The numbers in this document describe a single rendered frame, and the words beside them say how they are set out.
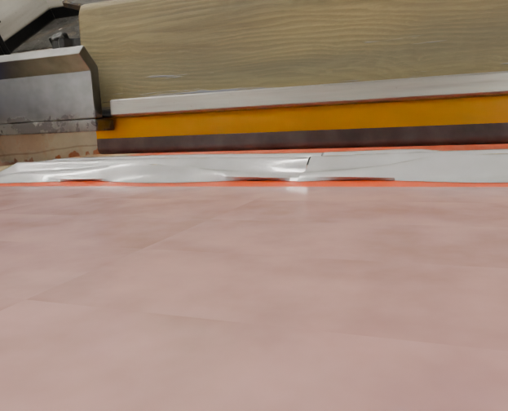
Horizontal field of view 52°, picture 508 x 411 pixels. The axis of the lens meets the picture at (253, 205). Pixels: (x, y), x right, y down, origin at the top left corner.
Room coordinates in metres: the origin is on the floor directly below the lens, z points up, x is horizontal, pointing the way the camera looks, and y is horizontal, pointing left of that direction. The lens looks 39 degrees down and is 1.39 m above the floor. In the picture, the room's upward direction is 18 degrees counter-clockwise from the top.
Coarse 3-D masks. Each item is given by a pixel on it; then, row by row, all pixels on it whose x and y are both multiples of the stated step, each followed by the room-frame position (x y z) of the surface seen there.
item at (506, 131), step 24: (120, 144) 0.32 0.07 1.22; (144, 144) 0.31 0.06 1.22; (168, 144) 0.30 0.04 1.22; (192, 144) 0.29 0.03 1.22; (216, 144) 0.28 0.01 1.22; (240, 144) 0.28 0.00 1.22; (264, 144) 0.27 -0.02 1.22; (288, 144) 0.26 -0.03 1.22; (312, 144) 0.25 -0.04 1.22; (336, 144) 0.25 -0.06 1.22; (360, 144) 0.24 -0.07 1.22; (384, 144) 0.23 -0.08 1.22; (408, 144) 0.23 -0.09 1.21; (432, 144) 0.22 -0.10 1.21; (456, 144) 0.22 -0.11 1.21
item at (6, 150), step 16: (0, 144) 0.36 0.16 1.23; (16, 144) 0.37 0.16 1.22; (32, 144) 0.38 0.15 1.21; (48, 144) 0.39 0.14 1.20; (64, 144) 0.40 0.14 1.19; (80, 144) 0.42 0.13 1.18; (96, 144) 0.43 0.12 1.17; (0, 160) 0.35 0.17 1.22; (16, 160) 0.36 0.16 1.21; (32, 160) 0.37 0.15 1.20
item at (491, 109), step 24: (504, 96) 0.22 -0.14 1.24; (120, 120) 0.33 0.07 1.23; (144, 120) 0.32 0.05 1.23; (168, 120) 0.31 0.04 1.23; (192, 120) 0.30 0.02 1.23; (216, 120) 0.29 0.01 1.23; (240, 120) 0.28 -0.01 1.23; (264, 120) 0.28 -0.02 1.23; (288, 120) 0.27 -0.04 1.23; (312, 120) 0.26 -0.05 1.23; (336, 120) 0.25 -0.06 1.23; (360, 120) 0.25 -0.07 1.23; (384, 120) 0.24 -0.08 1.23; (408, 120) 0.23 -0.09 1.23; (432, 120) 0.23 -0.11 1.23; (456, 120) 0.22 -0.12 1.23; (480, 120) 0.22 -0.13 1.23; (504, 120) 0.21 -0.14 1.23
